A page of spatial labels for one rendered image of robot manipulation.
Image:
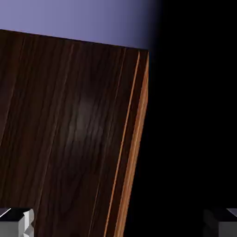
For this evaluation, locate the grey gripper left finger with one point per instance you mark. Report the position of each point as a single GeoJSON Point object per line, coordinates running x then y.
{"type": "Point", "coordinates": [11, 226]}

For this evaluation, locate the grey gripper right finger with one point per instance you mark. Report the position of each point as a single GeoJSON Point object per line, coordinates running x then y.
{"type": "Point", "coordinates": [224, 226]}

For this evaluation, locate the dark wood cabinet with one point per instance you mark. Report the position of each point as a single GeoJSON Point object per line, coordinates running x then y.
{"type": "Point", "coordinates": [74, 129]}

